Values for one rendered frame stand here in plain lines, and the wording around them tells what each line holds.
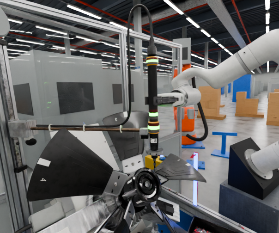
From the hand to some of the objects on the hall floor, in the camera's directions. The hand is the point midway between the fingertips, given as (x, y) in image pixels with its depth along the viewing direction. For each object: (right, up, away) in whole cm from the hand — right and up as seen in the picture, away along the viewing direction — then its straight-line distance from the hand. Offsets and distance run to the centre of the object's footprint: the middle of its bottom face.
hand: (153, 100), depth 62 cm
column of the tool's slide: (-65, -149, +39) cm, 167 cm away
